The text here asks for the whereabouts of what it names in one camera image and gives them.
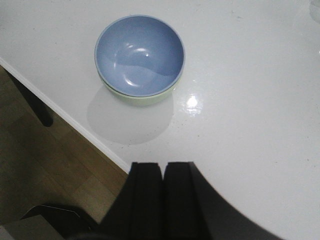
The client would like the blue plastic bowl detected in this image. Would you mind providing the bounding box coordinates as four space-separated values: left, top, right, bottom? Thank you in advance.
94 15 185 98

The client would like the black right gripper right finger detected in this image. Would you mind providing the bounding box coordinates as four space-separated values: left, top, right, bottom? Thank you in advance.
164 162 279 240

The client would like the green plastic bowl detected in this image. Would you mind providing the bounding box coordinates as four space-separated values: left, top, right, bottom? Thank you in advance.
94 57 184 106

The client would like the black table leg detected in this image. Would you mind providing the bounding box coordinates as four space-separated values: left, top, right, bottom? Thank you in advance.
5 70 54 127

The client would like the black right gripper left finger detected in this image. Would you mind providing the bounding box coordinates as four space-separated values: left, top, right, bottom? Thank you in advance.
98 162 163 240

